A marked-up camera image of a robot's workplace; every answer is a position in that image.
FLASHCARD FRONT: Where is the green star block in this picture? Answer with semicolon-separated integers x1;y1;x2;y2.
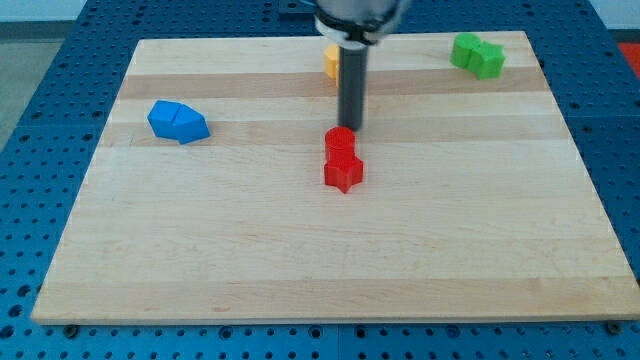
467;41;506;80

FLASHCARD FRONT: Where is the red star block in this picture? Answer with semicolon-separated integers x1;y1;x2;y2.
324;157;364;194

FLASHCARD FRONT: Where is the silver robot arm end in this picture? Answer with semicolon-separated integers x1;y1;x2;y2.
313;0;412;50

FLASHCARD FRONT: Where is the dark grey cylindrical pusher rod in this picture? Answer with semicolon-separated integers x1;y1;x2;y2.
337;47;368;131

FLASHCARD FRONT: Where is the blue pentagon block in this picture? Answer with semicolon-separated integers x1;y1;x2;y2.
172;104;210;144

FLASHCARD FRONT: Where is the red cylinder block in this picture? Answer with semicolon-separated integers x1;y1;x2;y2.
324;126;356;162

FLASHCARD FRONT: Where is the blue cube block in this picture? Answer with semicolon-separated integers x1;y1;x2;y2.
147;100;181;140

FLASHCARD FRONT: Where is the yellow heart block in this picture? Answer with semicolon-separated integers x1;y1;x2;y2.
323;44;340;86

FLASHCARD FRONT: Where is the blue perforated table plate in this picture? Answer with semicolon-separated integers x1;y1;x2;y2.
1;0;639;359

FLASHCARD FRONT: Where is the green cylinder block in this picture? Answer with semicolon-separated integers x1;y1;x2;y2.
450;33;482;68

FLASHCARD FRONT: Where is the wooden board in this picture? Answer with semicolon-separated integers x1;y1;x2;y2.
31;31;639;325

